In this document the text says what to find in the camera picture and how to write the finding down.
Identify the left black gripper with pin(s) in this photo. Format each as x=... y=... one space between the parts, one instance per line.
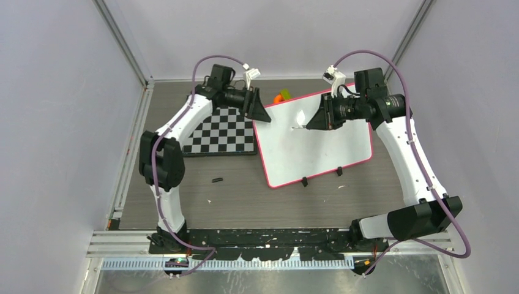
x=251 y=106

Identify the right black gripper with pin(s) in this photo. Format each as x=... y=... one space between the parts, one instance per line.
x=325 y=118

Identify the black white chessboard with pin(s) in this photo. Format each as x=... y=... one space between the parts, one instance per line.
x=224 y=133

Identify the pink framed whiteboard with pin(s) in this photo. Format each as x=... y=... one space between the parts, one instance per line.
x=288 y=155

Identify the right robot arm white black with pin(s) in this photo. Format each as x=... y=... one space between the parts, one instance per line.
x=428 y=207

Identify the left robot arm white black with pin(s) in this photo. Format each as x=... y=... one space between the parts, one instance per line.
x=161 y=160

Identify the green block toy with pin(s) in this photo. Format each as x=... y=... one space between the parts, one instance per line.
x=285 y=94

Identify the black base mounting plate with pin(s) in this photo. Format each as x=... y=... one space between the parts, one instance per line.
x=311 y=244

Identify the orange ring toy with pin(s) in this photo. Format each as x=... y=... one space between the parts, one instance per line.
x=278 y=98

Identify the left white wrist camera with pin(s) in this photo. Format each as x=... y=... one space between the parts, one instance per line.
x=249 y=74

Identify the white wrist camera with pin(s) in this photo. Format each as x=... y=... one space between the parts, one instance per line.
x=249 y=74
x=335 y=78

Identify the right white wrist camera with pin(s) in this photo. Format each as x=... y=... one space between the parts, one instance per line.
x=335 y=78

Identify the black wire whiteboard stand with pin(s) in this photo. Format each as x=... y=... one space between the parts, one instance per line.
x=337 y=171

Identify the white slotted cable duct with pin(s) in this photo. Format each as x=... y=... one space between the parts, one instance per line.
x=182 y=263

